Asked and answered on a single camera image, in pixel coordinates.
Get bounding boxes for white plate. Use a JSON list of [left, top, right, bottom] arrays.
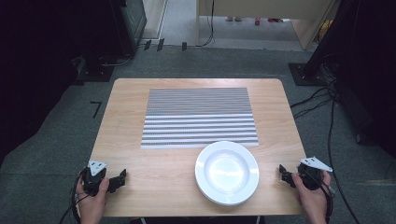
[[194, 140, 261, 207]]

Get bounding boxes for grey striped placemat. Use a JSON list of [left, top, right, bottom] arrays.
[[140, 87, 260, 149]]

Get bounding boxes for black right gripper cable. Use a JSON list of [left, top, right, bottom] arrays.
[[311, 172, 336, 224]]

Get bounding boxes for black stand base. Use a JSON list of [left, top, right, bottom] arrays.
[[77, 63, 115, 83], [288, 62, 330, 87]]

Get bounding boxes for light wooden desk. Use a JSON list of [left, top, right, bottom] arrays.
[[195, 0, 341, 51]]

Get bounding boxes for yellow cable coil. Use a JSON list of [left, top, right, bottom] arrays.
[[318, 19, 334, 43]]

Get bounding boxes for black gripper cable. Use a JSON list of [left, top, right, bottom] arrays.
[[59, 170, 87, 224], [311, 172, 336, 224]]

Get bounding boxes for person's left hand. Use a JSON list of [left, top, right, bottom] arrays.
[[76, 177, 111, 224]]

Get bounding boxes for black hanging cable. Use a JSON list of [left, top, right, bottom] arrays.
[[196, 0, 217, 49]]

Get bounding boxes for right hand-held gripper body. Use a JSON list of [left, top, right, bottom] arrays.
[[296, 156, 333, 191]]

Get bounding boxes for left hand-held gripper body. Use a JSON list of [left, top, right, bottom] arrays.
[[80, 159, 109, 197]]

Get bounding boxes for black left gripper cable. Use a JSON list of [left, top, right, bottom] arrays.
[[59, 170, 87, 224]]

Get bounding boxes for dark glass cabinet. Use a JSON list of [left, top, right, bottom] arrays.
[[120, 0, 148, 50]]

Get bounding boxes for person's right hand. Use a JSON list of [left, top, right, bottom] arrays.
[[290, 170, 332, 224]]

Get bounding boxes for black floor cables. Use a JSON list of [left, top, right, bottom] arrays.
[[290, 59, 363, 224]]

